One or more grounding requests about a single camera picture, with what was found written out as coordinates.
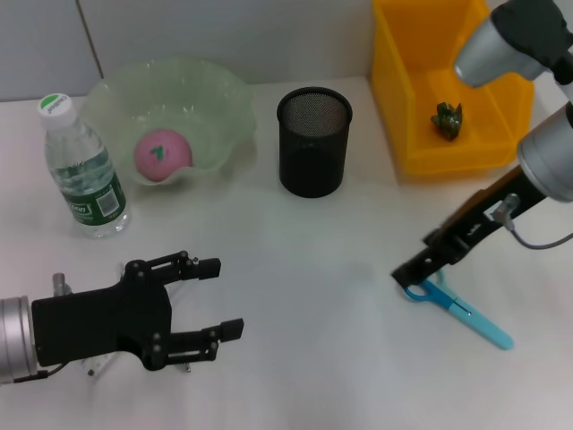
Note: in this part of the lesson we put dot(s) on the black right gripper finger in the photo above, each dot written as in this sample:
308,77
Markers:
414,271
443,244

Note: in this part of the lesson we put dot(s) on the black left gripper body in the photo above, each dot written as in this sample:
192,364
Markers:
98,322

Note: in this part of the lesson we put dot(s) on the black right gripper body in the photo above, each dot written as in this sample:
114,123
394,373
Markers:
492,210

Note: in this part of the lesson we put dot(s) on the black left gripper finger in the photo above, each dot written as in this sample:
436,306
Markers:
208,268
230,329

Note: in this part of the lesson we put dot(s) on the green plastic wrapper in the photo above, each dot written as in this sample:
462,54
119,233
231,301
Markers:
447,123

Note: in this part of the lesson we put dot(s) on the pink toy peach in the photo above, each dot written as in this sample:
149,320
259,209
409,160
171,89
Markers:
163,154

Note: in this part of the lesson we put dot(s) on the clear water bottle green label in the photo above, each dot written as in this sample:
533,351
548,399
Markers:
85,179

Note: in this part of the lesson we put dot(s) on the transparent plastic ruler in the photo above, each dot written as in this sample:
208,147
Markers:
100,366

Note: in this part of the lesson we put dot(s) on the grey ballpoint pen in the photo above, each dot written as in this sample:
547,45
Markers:
186,368

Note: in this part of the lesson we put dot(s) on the blue scissors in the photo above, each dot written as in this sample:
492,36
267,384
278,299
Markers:
474,315

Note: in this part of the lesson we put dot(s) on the black mesh pen cup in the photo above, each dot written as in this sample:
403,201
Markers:
313,148

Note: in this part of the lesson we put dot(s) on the pale green glass fruit plate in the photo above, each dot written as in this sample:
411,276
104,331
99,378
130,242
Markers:
188,98

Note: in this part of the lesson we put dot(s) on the yellow plastic bin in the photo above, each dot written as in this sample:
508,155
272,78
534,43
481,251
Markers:
403,89

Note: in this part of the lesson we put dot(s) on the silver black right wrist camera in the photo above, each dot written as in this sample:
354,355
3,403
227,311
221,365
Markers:
506,40

